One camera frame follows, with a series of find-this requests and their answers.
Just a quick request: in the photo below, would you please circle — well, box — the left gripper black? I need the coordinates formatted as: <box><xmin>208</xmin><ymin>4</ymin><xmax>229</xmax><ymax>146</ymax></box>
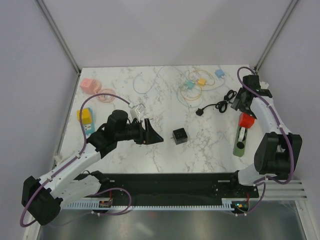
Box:
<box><xmin>115</xmin><ymin>118</ymin><xmax>163</xmax><ymax>145</ymax></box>

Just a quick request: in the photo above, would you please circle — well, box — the red cube power socket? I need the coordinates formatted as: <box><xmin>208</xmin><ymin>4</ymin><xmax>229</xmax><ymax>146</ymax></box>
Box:
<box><xmin>238</xmin><ymin>112</ymin><xmax>255</xmax><ymax>129</ymax></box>

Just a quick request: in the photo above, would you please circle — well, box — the black cube power socket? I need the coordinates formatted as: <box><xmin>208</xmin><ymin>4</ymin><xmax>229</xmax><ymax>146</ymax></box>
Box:
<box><xmin>172</xmin><ymin>128</ymin><xmax>188</xmax><ymax>145</ymax></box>

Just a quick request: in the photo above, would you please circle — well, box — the blue charger plug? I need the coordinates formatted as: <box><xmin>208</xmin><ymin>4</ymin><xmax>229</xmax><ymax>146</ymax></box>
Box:
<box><xmin>214</xmin><ymin>69</ymin><xmax>225</xmax><ymax>79</ymax></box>

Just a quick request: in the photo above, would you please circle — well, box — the yellow charger plug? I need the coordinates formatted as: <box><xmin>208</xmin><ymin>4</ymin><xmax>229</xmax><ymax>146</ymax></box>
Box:
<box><xmin>197</xmin><ymin>77</ymin><xmax>207</xmax><ymax>87</ymax></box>

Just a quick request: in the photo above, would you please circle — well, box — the yellow charging cable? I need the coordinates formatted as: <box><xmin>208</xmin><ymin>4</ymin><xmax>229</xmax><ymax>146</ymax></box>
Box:
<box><xmin>179</xmin><ymin>70</ymin><xmax>217</xmax><ymax>102</ymax></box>

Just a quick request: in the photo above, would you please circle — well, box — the green power strip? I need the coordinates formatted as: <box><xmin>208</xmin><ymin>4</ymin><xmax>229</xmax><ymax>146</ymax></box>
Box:
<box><xmin>233</xmin><ymin>126</ymin><xmax>248</xmax><ymax>157</ymax></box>

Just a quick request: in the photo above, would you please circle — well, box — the teal charger plug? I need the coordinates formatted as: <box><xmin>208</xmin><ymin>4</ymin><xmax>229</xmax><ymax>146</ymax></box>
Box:
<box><xmin>183</xmin><ymin>80</ymin><xmax>195</xmax><ymax>90</ymax></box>

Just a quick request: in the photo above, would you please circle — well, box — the teal charging cable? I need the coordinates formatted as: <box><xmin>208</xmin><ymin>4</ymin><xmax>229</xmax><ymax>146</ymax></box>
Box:
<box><xmin>176</xmin><ymin>69</ymin><xmax>201</xmax><ymax>108</ymax></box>

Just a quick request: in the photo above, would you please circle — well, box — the blue charging cable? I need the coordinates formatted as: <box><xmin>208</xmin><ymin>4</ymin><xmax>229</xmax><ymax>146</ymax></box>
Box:
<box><xmin>132</xmin><ymin>65</ymin><xmax>227</xmax><ymax>95</ymax></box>

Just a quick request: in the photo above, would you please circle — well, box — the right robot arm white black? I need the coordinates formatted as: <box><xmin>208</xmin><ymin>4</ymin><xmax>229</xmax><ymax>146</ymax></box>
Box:
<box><xmin>229</xmin><ymin>87</ymin><xmax>303</xmax><ymax>197</ymax></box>

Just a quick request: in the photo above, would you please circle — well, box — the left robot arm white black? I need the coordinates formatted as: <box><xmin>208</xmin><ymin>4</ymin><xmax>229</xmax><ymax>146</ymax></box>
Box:
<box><xmin>21</xmin><ymin>109</ymin><xmax>164</xmax><ymax>226</ymax></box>

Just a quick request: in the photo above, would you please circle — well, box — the yellow cube power socket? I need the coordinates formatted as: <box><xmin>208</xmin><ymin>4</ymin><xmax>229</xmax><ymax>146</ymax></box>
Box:
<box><xmin>77</xmin><ymin>108</ymin><xmax>93</xmax><ymax>125</ymax></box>

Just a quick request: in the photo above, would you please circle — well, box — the pink cube power socket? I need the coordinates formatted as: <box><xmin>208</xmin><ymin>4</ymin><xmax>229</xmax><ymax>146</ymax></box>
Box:
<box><xmin>80</xmin><ymin>78</ymin><xmax>102</xmax><ymax>95</ymax></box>

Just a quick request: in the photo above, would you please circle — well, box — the teal power strip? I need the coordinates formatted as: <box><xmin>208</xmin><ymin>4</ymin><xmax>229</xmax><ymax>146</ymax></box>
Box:
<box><xmin>83</xmin><ymin>108</ymin><xmax>95</xmax><ymax>136</ymax></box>

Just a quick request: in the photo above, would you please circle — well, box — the black power cord with plug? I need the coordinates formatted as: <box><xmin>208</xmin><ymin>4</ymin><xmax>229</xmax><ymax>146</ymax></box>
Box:
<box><xmin>195</xmin><ymin>89</ymin><xmax>238</xmax><ymax>117</ymax></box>

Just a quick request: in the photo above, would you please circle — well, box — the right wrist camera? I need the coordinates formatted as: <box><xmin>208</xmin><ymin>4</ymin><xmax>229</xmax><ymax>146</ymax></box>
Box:
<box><xmin>242</xmin><ymin>74</ymin><xmax>269</xmax><ymax>91</ymax></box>

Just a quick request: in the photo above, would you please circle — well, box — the pink coiled cord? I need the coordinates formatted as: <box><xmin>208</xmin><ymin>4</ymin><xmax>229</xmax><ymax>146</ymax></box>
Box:
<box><xmin>96</xmin><ymin>87</ymin><xmax>117</xmax><ymax>104</ymax></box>

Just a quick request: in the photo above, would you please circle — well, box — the white slotted cable duct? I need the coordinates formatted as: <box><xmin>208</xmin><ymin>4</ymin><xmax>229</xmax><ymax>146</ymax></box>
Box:
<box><xmin>63</xmin><ymin>198</ymin><xmax>249</xmax><ymax>211</ymax></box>

